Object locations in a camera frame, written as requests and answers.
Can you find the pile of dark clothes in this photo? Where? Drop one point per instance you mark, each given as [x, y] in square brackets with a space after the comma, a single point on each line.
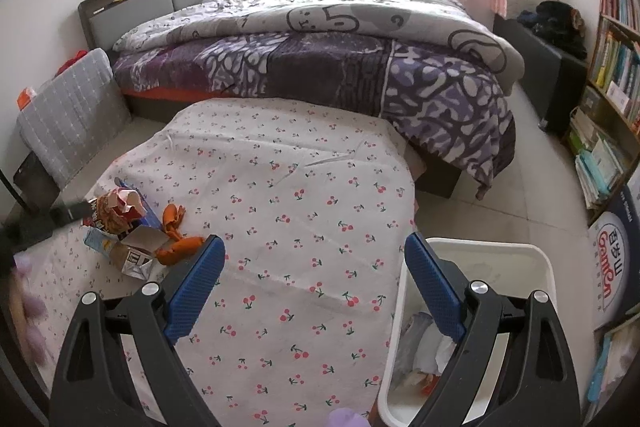
[555, 24]

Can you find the white tissue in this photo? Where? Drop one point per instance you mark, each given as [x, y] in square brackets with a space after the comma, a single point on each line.
[442, 352]

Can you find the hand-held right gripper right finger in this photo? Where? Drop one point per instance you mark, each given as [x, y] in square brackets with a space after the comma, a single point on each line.
[435, 287]

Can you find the black cabinet with clothes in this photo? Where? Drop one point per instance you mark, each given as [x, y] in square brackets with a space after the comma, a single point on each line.
[545, 82]

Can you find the orange sausage wrapper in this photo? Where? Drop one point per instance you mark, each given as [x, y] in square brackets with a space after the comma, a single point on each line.
[180, 249]

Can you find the small orange peel piece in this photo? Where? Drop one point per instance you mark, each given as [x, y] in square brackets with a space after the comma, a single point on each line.
[174, 219]

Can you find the red cloth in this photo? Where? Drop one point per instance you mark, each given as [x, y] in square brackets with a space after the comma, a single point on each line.
[74, 63]

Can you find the wooden bookshelf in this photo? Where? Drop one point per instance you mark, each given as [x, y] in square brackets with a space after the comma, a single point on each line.
[582, 107]

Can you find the purple patterned blanket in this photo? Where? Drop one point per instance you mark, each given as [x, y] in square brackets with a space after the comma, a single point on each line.
[320, 77]

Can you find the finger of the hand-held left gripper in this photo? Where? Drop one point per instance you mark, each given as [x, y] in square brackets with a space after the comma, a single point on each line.
[70, 213]

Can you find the grey cartoon print duvet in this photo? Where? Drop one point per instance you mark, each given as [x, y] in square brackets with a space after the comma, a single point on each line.
[350, 17]

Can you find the grey quilted cover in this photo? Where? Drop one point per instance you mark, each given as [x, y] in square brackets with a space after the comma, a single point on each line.
[75, 117]

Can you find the small orange item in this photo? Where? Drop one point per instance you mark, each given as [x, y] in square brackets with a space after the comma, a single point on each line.
[27, 99]

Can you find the black waste bin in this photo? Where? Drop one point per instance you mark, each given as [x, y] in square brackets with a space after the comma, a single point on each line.
[37, 182]

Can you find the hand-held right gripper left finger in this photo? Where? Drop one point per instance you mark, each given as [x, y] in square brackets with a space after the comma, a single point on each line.
[192, 292]

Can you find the white plastic bin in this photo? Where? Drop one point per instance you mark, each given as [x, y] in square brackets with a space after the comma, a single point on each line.
[515, 272]

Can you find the rows of shelved books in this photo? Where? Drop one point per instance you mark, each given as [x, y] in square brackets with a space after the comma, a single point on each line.
[615, 57]

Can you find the person's left hand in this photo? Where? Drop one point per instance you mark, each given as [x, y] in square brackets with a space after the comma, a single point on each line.
[32, 312]

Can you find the opened pale blue carton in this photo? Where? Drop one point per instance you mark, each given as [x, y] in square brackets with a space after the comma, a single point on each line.
[130, 252]

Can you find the person's right hand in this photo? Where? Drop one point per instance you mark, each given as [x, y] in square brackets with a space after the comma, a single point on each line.
[350, 419]

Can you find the grey padded bed headboard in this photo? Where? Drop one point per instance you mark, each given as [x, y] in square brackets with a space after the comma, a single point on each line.
[150, 4]

